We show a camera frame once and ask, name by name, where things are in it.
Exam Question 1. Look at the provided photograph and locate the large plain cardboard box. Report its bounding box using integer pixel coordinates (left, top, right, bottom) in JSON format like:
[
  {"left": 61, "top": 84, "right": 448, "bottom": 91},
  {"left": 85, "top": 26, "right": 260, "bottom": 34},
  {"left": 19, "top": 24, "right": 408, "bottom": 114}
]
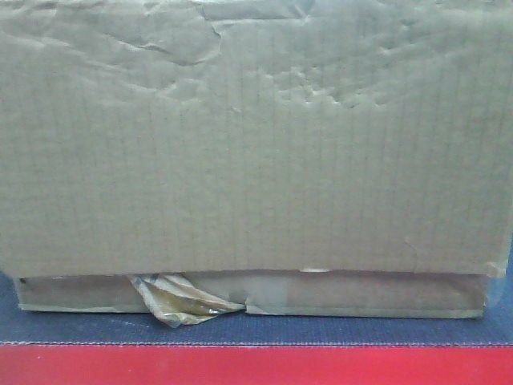
[{"left": 1, "top": 1, "right": 512, "bottom": 318}]

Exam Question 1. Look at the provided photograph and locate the red shelf edge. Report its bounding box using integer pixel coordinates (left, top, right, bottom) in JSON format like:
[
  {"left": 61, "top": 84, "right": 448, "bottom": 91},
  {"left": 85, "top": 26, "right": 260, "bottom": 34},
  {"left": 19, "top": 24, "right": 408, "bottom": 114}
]
[{"left": 1, "top": 346, "right": 512, "bottom": 384}]

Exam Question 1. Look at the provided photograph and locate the crumpled packing tape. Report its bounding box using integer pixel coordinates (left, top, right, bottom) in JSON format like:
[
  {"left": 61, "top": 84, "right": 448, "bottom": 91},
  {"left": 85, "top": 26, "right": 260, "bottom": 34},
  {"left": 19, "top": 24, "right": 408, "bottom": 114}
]
[{"left": 128, "top": 274, "right": 246, "bottom": 328}]

